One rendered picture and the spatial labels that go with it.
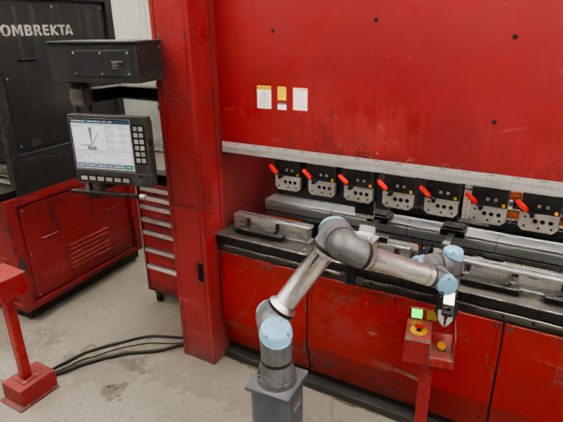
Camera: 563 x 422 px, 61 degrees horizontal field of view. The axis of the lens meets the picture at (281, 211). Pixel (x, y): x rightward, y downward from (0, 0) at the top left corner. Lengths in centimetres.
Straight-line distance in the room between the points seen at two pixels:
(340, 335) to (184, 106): 147
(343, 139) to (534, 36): 89
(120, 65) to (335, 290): 154
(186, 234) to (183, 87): 84
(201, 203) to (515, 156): 157
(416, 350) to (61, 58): 214
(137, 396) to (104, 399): 19
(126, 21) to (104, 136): 612
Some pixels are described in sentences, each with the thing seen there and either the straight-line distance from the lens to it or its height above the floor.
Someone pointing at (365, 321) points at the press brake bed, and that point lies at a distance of 258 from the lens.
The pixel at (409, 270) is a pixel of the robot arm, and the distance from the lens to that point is 174.
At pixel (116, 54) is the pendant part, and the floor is 189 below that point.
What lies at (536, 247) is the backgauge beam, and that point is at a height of 98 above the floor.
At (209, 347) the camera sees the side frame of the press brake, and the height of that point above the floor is 13.
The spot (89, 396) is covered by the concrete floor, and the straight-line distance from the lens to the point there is 320.
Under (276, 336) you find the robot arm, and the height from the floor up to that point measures 99.
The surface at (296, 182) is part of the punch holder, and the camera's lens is 255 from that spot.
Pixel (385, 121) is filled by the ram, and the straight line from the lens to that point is 229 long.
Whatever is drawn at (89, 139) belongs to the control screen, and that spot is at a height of 148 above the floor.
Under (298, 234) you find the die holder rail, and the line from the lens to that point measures 267.
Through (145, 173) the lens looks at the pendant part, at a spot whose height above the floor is 131.
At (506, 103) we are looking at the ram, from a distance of 218.
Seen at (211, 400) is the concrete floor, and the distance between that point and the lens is 299.
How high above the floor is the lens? 200
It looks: 21 degrees down
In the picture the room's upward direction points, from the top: 1 degrees counter-clockwise
